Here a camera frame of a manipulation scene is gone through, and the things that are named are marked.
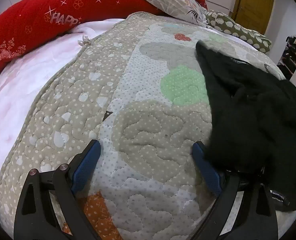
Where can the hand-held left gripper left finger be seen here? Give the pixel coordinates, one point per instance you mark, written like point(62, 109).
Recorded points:
point(86, 162)

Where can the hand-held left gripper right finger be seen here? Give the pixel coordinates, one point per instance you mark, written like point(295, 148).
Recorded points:
point(208, 167)

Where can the black pants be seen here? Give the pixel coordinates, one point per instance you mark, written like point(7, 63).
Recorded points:
point(250, 110)

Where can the polka dot quilted blanket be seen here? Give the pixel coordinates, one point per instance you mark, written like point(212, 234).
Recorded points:
point(143, 130)

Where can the pink bed sheet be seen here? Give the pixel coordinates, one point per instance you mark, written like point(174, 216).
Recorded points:
point(18, 92)

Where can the olive green patterned pillow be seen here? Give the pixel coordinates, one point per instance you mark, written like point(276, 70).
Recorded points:
point(237, 28)

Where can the cluttered shelf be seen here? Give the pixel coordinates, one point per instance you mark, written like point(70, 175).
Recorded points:
point(294, 52)

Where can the long red printed pillow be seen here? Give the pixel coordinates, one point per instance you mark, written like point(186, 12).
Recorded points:
point(38, 12)

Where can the yellow wooden door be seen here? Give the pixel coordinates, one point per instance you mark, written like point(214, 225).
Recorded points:
point(255, 5)

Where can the grey floral pillow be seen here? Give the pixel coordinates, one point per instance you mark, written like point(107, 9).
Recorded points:
point(173, 0)

